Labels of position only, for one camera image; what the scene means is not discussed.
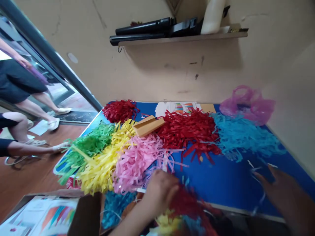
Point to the large open cardboard box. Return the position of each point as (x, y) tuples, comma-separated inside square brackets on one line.
[(87, 214)]

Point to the person's right fingers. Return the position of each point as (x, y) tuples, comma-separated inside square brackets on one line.
[(262, 178)]

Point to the white printed paper sheet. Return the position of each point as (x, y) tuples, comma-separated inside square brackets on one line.
[(173, 107)]

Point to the blue table mat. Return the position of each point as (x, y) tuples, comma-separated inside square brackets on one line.
[(221, 179)]

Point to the large blue paper shred pile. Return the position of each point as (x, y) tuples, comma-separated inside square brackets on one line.
[(242, 137)]

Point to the person's left hand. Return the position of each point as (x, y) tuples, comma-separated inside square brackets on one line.
[(158, 188)]

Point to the black door mat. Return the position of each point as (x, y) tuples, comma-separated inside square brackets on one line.
[(75, 116)]

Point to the wooden wall shelf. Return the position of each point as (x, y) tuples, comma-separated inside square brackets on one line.
[(182, 34)]

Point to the green paper shred pile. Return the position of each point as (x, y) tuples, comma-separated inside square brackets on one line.
[(85, 151)]

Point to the yellow paper shred pile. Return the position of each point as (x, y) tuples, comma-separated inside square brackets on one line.
[(105, 162)]

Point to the pink plastic bag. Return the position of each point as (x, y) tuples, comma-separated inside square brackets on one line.
[(247, 107)]

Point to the large red paper shred pile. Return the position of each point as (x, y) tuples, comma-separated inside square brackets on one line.
[(188, 131)]

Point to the grey door frame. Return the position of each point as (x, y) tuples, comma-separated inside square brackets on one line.
[(49, 51)]

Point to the brown flat envelope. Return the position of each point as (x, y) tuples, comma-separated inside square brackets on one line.
[(208, 107)]

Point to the small brown cardboard box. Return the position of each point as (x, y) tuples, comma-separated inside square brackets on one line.
[(147, 126)]

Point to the stack of printed sheets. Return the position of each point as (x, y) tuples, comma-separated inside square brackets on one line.
[(41, 217)]

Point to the person's right hand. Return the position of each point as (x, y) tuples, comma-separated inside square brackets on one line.
[(285, 196)]

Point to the person's left fingers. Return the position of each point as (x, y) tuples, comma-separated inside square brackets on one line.
[(175, 188)]

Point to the multicoloured paper tassel garland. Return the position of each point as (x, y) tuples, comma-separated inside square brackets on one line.
[(183, 216)]

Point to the small red paper shred pile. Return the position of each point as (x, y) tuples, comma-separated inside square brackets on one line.
[(120, 110)]

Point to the small blue paper shred pile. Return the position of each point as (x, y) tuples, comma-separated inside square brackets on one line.
[(114, 209)]

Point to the pink paper shred pile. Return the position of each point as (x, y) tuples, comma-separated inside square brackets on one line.
[(139, 162)]

